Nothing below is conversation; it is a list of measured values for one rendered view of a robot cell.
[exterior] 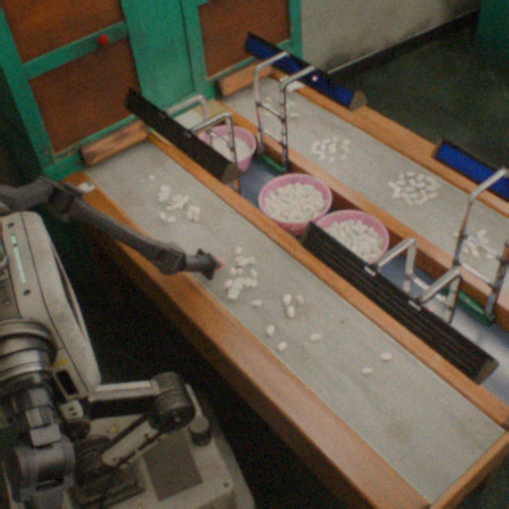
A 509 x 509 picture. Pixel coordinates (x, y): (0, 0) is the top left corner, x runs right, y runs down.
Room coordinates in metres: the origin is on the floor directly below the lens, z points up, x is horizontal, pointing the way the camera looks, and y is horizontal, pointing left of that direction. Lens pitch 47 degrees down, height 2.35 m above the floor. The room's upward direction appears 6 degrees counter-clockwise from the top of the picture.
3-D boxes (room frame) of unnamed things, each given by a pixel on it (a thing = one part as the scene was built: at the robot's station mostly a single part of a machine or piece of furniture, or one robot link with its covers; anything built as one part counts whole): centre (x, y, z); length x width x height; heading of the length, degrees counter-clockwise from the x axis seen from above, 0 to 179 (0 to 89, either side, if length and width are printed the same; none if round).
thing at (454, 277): (1.05, -0.40, 0.90); 0.20 x 0.19 x 0.45; 35
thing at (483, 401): (1.52, -0.13, 0.71); 1.81 x 0.05 x 0.11; 35
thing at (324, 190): (1.75, -0.17, 0.72); 0.27 x 0.27 x 0.10
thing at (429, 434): (1.42, 0.02, 0.73); 1.81 x 0.30 x 0.02; 35
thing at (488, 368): (1.01, -0.34, 1.08); 0.62 x 0.08 x 0.07; 35
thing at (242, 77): (2.53, -0.05, 0.83); 0.30 x 0.06 x 0.07; 125
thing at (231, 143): (1.85, 0.14, 0.90); 0.20 x 0.19 x 0.45; 35
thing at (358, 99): (2.13, -0.25, 1.08); 0.62 x 0.08 x 0.07; 35
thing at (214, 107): (2.29, 0.20, 0.77); 0.33 x 0.15 x 0.01; 125
